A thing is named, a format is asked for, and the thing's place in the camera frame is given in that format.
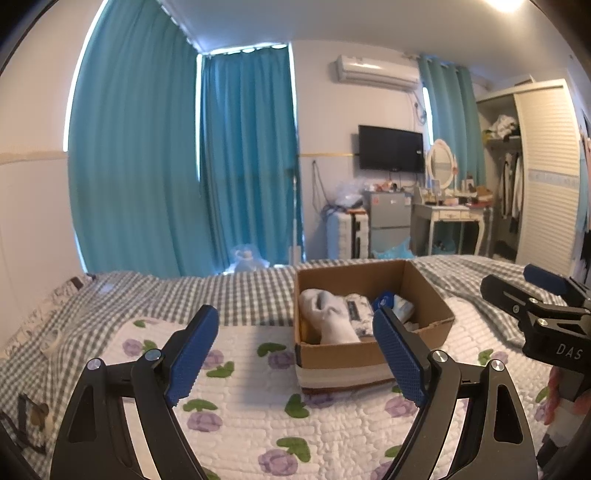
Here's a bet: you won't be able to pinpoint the black white printed cloth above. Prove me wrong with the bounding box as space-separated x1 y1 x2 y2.
0 273 98 358

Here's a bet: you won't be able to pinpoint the white blue packet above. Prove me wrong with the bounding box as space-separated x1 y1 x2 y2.
392 295 419 331

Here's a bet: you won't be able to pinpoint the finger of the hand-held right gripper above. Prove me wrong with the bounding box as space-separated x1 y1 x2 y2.
480 274 557 333
523 264 591 306

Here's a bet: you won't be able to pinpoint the hanging clothes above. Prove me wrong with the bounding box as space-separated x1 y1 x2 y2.
498 152 525 234

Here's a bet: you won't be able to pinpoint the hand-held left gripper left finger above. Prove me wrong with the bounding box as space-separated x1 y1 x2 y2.
48 304 221 480

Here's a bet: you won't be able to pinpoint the white suitcase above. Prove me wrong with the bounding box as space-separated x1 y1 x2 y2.
333 210 370 259

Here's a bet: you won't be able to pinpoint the grey small fridge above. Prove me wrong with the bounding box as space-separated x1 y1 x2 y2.
362 190 411 258

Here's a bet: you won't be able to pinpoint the white oval mirror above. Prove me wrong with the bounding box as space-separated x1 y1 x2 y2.
426 138 458 190

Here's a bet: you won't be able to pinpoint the white air conditioner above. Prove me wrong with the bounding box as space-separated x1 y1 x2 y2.
335 54 421 90

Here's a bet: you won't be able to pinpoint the wide teal curtain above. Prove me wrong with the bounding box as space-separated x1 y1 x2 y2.
68 0 204 278

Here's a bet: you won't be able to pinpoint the floral quilted mat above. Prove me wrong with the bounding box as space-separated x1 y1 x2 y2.
99 295 555 480

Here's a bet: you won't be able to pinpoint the white dressing table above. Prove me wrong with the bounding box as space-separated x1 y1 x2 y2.
411 200 492 257

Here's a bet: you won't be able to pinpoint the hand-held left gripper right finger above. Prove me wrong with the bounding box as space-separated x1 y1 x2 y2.
372 305 541 480

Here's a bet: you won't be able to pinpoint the folded clothes pile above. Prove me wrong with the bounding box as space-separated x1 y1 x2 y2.
485 114 520 139

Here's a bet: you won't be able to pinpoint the person's right hand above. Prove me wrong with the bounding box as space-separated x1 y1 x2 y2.
546 369 571 428

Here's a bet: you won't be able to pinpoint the hanging black cable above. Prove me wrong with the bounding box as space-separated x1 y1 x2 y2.
311 159 327 208

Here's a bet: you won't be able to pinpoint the dark strap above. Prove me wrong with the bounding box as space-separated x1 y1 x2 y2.
0 392 51 453

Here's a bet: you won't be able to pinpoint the clear plastic bag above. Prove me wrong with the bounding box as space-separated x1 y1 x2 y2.
332 179 365 208

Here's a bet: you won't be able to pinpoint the white sock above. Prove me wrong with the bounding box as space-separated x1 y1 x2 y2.
298 288 361 344

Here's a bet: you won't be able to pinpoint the narrow teal curtain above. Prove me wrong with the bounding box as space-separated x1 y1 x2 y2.
418 55 485 185

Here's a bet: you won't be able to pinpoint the white louvred wardrobe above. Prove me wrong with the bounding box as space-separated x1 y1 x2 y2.
475 78 585 268

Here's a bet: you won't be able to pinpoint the grey checked bedsheet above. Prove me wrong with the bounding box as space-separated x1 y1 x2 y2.
0 255 591 480

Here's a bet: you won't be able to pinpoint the white tissue packet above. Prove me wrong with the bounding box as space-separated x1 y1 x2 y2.
344 293 376 340

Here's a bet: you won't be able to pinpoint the black wall television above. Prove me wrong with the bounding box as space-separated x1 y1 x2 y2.
358 124 424 174

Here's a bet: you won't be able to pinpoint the cardboard box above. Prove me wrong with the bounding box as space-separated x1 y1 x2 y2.
294 259 457 396

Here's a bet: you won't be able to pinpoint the blue plastic bag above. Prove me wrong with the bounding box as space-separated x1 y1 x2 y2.
372 237 416 260

